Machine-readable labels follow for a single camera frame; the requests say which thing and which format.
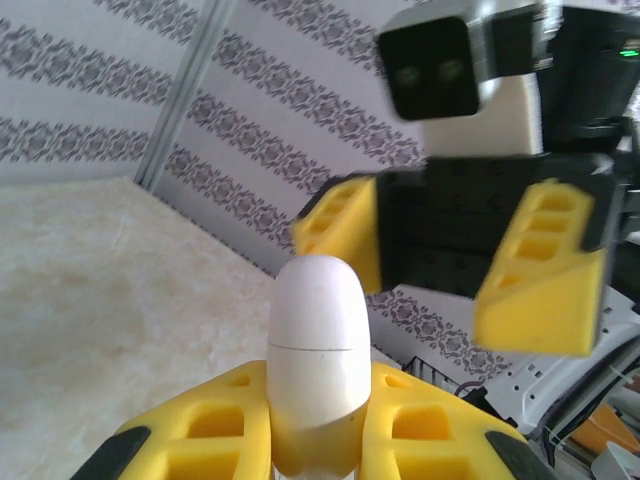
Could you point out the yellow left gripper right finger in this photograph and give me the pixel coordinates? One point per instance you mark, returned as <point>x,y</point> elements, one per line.
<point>440,440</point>

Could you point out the white earbud charging case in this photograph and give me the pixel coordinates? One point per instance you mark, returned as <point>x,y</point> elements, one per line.
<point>320,350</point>

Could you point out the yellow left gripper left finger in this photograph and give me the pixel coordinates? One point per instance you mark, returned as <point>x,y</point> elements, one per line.
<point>200,430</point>

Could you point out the orange object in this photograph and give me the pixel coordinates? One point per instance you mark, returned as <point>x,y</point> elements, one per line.
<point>600,425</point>

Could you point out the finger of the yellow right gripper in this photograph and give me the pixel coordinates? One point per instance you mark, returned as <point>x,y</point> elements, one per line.
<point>350,230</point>
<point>550,300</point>

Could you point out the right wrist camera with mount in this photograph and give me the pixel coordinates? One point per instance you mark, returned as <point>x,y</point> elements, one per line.
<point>430,70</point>

